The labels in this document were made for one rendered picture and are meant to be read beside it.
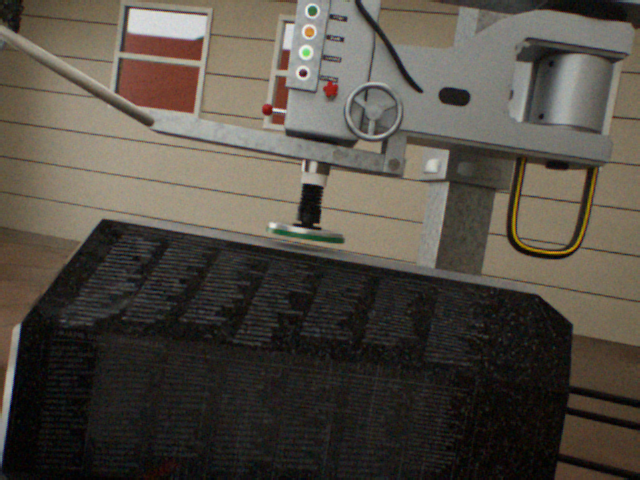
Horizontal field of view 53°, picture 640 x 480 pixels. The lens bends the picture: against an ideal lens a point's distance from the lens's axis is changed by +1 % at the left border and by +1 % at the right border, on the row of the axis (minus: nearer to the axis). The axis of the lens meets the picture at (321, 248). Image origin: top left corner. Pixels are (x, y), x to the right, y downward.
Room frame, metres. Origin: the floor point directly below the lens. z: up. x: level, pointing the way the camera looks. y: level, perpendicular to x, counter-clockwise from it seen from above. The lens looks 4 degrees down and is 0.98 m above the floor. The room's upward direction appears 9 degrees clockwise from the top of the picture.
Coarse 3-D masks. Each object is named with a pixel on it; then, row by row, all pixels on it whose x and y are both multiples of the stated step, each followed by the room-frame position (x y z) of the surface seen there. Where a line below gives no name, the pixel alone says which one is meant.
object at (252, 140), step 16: (160, 112) 1.67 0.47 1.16; (160, 128) 1.67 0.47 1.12; (176, 128) 1.67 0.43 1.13; (192, 128) 1.67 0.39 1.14; (208, 128) 1.67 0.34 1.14; (224, 128) 1.67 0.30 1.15; (240, 128) 1.68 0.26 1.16; (224, 144) 1.75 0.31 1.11; (240, 144) 1.68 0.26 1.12; (256, 144) 1.68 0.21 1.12; (272, 144) 1.68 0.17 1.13; (288, 144) 1.68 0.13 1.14; (304, 144) 1.68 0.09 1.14; (320, 144) 1.68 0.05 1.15; (320, 160) 1.69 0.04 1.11; (336, 160) 1.68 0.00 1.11; (352, 160) 1.69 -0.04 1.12; (368, 160) 1.69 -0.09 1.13; (384, 160) 1.69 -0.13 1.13; (400, 176) 1.70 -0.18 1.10
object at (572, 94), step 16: (544, 64) 1.75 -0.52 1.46; (560, 64) 1.70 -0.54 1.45; (576, 64) 1.68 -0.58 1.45; (592, 64) 1.68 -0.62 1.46; (608, 64) 1.69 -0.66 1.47; (544, 80) 1.73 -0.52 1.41; (560, 80) 1.70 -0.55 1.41; (576, 80) 1.68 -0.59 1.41; (592, 80) 1.68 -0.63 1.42; (608, 80) 1.70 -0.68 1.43; (544, 96) 1.72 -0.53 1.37; (560, 96) 1.69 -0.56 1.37; (576, 96) 1.68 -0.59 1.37; (592, 96) 1.68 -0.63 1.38; (544, 112) 1.72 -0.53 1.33; (560, 112) 1.69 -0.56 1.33; (576, 112) 1.68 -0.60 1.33; (592, 112) 1.68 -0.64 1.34; (576, 128) 1.69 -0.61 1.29; (592, 128) 1.69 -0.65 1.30
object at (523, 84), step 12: (516, 72) 1.92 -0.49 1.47; (528, 72) 1.85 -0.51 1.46; (516, 84) 1.90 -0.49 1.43; (528, 84) 1.84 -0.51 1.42; (516, 96) 1.89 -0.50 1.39; (528, 96) 1.84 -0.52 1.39; (516, 108) 1.87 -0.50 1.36; (528, 108) 1.84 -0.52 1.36; (516, 120) 1.86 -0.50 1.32; (528, 120) 1.84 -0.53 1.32
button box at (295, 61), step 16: (304, 0) 1.62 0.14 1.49; (320, 0) 1.62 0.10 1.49; (304, 16) 1.62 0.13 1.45; (320, 16) 1.62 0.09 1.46; (320, 32) 1.62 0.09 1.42; (320, 48) 1.62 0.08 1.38; (288, 64) 1.62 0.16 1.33; (304, 64) 1.62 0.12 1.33; (320, 64) 1.62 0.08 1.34; (288, 80) 1.61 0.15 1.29; (304, 80) 1.62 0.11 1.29
